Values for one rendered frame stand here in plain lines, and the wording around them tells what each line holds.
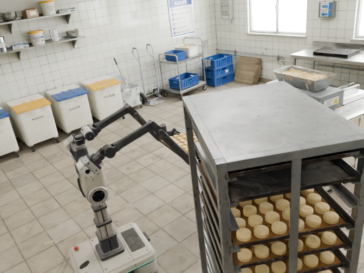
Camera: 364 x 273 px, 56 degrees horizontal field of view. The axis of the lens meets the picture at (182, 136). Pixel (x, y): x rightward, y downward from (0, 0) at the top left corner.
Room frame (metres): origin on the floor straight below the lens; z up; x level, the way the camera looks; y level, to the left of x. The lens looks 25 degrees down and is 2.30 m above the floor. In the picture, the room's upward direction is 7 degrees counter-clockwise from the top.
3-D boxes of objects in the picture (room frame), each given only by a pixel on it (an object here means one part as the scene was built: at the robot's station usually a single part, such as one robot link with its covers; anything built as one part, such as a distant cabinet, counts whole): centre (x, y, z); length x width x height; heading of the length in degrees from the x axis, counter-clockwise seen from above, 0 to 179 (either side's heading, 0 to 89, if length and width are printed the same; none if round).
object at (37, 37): (5.85, 2.15, 1.67); 0.25 x 0.24 x 0.21; 126
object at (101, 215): (2.30, 0.73, 0.53); 0.11 x 0.11 x 0.40; 26
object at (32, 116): (5.40, 2.42, 0.38); 0.64 x 0.54 x 0.77; 37
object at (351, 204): (1.19, -0.49, 1.59); 0.64 x 0.03 x 0.03; 6
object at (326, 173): (1.16, -0.29, 1.68); 0.60 x 0.40 x 0.02; 6
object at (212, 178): (1.15, -0.10, 1.59); 0.64 x 0.03 x 0.03; 6
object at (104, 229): (2.30, 0.73, 0.38); 0.13 x 0.13 x 0.40; 26
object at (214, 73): (7.68, -1.00, 0.30); 0.60 x 0.40 x 0.20; 126
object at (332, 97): (3.28, -1.27, 1.01); 0.72 x 0.33 x 0.34; 27
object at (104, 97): (6.17, 1.37, 0.38); 0.64 x 0.54 x 0.77; 34
